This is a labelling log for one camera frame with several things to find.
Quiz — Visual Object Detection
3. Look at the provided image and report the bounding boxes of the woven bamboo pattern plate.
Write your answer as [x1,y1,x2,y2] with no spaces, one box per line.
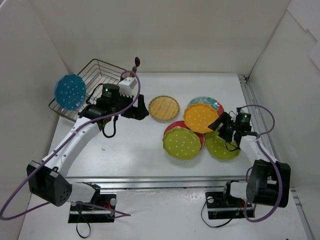
[148,95,180,122]

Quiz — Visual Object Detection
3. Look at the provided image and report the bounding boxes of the aluminium rail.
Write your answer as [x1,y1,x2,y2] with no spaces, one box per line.
[67,176,245,191]
[237,74,316,240]

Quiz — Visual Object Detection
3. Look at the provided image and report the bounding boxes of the metal wire dish rack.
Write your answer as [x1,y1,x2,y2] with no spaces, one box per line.
[48,58,139,122]

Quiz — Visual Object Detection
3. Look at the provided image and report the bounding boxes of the green polka dot bowl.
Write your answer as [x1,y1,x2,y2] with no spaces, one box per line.
[204,131,241,161]
[162,127,202,160]

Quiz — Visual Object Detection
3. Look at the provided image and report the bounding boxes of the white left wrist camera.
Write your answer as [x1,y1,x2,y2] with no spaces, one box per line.
[118,77,137,97]

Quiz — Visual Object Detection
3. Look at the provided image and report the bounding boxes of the blue polka dot bowl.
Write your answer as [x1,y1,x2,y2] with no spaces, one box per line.
[54,73,87,111]

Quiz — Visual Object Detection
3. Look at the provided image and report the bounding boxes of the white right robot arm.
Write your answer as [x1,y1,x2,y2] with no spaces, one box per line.
[208,107,291,208]

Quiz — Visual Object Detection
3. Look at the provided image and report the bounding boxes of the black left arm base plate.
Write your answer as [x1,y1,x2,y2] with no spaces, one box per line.
[68,193,117,239]

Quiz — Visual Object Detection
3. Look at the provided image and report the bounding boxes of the yellow polka dot bowl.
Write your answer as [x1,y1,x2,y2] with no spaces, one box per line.
[183,103,219,134]

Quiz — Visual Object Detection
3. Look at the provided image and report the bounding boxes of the aluminium front rail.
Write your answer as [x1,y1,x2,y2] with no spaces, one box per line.
[67,176,245,191]

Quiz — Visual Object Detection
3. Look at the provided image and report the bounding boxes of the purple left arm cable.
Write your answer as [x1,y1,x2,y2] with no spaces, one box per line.
[0,70,142,221]

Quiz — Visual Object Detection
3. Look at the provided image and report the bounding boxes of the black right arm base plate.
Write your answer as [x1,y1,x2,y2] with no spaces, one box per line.
[200,180,256,229]

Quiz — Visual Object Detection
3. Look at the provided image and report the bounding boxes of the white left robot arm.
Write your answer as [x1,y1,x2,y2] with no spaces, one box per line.
[26,83,149,210]

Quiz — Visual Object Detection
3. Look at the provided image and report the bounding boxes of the aluminium right side rail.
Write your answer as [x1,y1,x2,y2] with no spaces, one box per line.
[237,74,316,240]

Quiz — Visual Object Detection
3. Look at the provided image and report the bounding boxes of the red plate with teal flower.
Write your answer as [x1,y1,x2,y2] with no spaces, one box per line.
[163,120,205,149]

